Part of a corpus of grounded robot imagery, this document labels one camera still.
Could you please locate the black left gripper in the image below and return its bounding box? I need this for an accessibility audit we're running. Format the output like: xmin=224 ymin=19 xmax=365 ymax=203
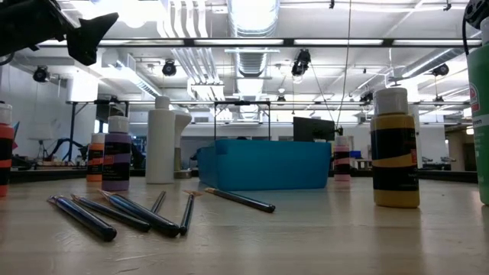
xmin=0 ymin=0 xmax=120 ymax=66

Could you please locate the small purple paint bottle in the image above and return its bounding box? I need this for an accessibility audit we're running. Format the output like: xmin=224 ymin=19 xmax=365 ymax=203
xmin=102 ymin=115 xmax=132 ymax=192

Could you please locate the large green paint bottle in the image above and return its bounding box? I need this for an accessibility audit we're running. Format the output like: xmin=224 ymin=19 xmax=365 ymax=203
xmin=466 ymin=17 xmax=489 ymax=206

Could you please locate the small red paint bottle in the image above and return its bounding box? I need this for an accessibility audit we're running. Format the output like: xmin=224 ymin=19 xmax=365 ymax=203
xmin=0 ymin=102 xmax=15 ymax=199

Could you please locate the large white paint bottle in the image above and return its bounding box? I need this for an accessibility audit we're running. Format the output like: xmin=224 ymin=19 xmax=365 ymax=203
xmin=145 ymin=95 xmax=176 ymax=185

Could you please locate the small orange paint bottle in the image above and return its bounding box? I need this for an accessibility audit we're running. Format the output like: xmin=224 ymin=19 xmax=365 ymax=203
xmin=86 ymin=132 xmax=106 ymax=183

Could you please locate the small pink paint bottle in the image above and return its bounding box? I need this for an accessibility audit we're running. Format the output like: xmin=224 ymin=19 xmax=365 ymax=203
xmin=334 ymin=135 xmax=351 ymax=182

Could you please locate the small yellow paint bottle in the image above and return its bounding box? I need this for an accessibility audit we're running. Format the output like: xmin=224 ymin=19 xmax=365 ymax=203
xmin=369 ymin=86 xmax=420 ymax=209

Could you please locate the teal plastic bin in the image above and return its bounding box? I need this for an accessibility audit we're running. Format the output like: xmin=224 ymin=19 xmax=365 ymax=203
xmin=197 ymin=138 xmax=332 ymax=192

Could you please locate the black computer monitor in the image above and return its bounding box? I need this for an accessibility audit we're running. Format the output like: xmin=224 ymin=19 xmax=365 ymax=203
xmin=293 ymin=116 xmax=336 ymax=143

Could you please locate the silver ceiling ventilation duct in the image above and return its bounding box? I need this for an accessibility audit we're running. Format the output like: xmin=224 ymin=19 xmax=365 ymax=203
xmin=228 ymin=0 xmax=281 ymax=37

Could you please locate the black overhead frame beam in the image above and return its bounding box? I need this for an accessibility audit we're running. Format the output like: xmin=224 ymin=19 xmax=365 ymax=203
xmin=37 ymin=37 xmax=483 ymax=48

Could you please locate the thin hanging cable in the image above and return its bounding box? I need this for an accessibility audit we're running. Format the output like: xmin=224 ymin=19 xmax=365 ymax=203
xmin=335 ymin=0 xmax=353 ymax=127

